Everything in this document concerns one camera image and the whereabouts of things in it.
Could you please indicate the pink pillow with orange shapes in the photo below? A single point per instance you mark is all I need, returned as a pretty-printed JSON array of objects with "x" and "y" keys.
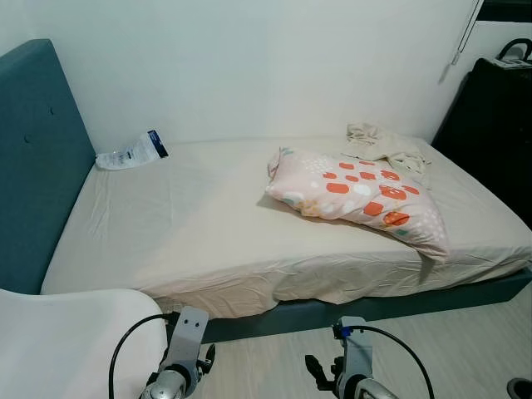
[{"x": 357, "y": 195}]

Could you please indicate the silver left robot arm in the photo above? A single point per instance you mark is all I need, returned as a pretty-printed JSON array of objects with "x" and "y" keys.
[{"x": 166, "y": 386}]

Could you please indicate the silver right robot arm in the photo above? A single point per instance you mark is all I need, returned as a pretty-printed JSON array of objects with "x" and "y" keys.
[{"x": 370, "y": 391}]

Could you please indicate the white plastic chair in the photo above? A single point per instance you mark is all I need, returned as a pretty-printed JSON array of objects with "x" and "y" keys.
[{"x": 66, "y": 349}]

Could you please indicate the mattress with beige sheet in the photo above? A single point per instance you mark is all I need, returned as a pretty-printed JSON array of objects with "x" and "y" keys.
[{"x": 208, "y": 216}]

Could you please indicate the dark grey round object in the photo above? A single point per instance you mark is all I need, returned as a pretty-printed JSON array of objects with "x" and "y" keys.
[{"x": 521, "y": 389}]

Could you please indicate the clear plastic package, blue label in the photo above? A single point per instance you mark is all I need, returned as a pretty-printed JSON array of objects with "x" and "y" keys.
[{"x": 129, "y": 155}]

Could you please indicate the crumpled beige cloth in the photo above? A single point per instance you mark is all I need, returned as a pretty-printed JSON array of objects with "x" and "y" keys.
[{"x": 382, "y": 143}]

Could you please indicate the teal upholstered bed headboard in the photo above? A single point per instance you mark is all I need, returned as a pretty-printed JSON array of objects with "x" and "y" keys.
[{"x": 41, "y": 166}]

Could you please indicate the black suitcase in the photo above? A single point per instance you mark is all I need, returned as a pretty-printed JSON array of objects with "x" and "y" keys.
[{"x": 490, "y": 125}]

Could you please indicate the white blind wand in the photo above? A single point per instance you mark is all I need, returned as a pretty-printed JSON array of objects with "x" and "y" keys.
[{"x": 467, "y": 33}]

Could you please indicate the dark window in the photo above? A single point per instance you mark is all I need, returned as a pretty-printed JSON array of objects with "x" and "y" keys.
[{"x": 507, "y": 8}]

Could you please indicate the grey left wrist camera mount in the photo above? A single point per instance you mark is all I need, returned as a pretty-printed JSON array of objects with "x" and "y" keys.
[{"x": 189, "y": 332}]

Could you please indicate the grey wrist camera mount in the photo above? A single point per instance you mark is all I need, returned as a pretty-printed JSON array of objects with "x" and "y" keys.
[
  {"x": 353, "y": 345},
  {"x": 189, "y": 332}
]

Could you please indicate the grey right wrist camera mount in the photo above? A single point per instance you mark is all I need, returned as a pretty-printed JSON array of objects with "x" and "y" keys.
[{"x": 353, "y": 345}]

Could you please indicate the teal bed frame base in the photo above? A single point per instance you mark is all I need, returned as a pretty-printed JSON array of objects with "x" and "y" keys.
[{"x": 374, "y": 306}]

